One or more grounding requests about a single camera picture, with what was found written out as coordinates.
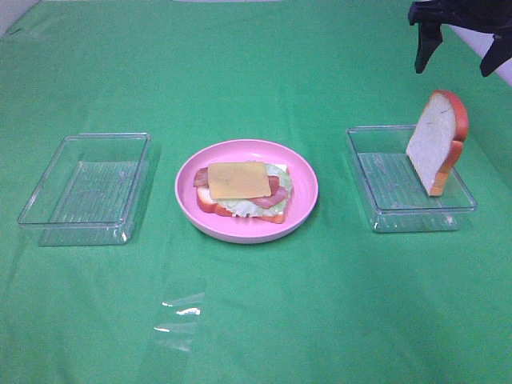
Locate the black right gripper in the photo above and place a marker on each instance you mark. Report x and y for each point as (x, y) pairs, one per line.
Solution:
(486, 16)

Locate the toy bread slice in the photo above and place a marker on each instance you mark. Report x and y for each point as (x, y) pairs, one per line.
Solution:
(209, 205)
(438, 140)

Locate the toy bacon strip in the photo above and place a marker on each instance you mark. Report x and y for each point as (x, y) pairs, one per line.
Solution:
(279, 195)
(201, 180)

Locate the yellow toy cheese slice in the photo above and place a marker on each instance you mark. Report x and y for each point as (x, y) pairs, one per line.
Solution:
(238, 180)

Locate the toy lettuce leaf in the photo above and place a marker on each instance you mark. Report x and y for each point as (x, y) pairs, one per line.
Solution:
(246, 209)

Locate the right clear plastic tray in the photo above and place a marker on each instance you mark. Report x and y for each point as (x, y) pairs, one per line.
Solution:
(391, 193)

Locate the clear plastic tray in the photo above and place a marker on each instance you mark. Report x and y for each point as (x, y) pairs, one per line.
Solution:
(91, 191)
(391, 193)

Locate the pink round plate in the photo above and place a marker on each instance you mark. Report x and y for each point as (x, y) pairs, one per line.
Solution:
(248, 230)

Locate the green tablecloth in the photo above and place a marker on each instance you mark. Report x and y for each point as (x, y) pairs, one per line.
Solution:
(334, 302)

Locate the left clear plastic tray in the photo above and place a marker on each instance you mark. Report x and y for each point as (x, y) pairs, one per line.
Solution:
(91, 191)

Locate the clear tape patch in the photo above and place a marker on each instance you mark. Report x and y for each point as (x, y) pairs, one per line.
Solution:
(179, 311)

